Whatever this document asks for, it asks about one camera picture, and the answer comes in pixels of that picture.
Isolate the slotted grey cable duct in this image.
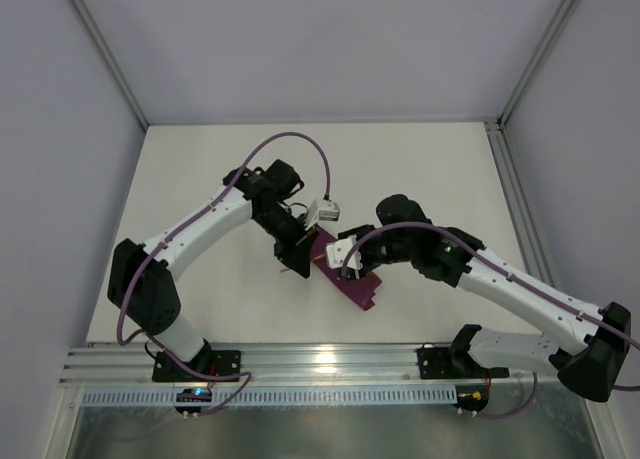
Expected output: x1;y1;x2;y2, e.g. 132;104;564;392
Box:
81;384;457;407

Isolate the aluminium rail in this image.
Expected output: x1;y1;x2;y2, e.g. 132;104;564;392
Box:
484;118;558;287
59;343;531;387

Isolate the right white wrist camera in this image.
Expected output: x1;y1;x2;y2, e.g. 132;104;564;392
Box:
325;236;364;271

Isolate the right controller board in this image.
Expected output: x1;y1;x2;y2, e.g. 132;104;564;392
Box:
453;389;490;415

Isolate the right aluminium frame post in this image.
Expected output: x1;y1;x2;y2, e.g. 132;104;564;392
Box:
497;0;582;130

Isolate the purple satin napkin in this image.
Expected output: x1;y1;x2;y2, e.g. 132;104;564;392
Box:
311;228;382;311

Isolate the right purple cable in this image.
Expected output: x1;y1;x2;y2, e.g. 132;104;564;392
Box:
341;221;640;420

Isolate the left controller board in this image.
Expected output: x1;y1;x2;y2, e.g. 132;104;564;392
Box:
174;387;212;416

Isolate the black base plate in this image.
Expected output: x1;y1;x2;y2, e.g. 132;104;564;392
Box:
152;347;242;383
416;343;510;380

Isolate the aluminium frame post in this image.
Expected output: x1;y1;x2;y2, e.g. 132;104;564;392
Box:
66;0;150;132
497;0;582;130

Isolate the right side aluminium rail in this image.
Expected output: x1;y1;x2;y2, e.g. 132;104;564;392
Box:
484;118;558;287

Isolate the aluminium front rail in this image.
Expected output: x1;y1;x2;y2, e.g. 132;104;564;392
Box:
59;343;531;387

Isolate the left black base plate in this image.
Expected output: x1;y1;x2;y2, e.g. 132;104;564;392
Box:
152;347;242;383

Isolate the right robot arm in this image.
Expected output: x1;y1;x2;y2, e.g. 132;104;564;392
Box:
325;194;639;403

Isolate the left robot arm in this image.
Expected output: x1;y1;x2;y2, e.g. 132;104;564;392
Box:
107;160;336;364

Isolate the left aluminium frame post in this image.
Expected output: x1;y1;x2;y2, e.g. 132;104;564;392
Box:
66;0;150;132

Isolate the controller board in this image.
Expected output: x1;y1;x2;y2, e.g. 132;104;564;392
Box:
453;389;490;415
174;387;212;416

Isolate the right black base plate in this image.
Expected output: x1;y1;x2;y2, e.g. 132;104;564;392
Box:
416;343;510;380

